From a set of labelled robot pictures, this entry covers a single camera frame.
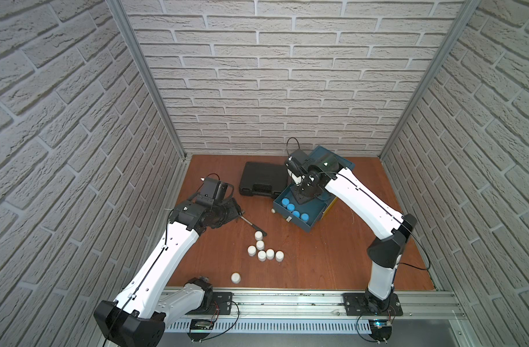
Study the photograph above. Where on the right controller board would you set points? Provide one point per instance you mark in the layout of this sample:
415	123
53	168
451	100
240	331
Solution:
380	330

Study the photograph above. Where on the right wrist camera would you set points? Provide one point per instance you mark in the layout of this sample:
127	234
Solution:
294	165

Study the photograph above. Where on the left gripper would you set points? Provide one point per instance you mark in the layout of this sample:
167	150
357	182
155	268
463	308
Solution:
233	208

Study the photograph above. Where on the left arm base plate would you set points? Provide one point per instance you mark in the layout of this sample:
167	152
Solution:
220	302

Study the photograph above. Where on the teal drawer cabinet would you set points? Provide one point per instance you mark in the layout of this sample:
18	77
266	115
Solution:
330	161

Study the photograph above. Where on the controller board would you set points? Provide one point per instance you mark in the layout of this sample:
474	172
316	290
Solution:
380	330
200	329

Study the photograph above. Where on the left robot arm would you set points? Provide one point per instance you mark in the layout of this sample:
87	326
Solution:
139	316

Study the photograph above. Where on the small claw hammer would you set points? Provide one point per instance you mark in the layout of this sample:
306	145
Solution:
254	226

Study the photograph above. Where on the left controller board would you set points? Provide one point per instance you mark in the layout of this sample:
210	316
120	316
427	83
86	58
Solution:
200	329

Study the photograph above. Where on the aluminium front rail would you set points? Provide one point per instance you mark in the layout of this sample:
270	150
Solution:
330	304

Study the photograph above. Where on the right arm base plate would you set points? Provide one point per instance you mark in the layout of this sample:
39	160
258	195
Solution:
357	304

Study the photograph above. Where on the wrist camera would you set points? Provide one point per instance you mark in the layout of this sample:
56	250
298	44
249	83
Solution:
214	192
294	165

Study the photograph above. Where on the teal drawer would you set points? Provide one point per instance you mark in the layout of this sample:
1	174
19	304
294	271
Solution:
316	208

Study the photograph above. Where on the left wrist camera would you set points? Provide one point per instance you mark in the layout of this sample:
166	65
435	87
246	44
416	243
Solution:
214	192

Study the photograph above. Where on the black plastic tool case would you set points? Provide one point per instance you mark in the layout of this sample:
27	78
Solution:
263	179

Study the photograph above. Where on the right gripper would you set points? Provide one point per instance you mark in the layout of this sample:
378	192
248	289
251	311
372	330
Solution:
297	198

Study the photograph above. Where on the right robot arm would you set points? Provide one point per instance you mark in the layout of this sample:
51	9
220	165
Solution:
392	229

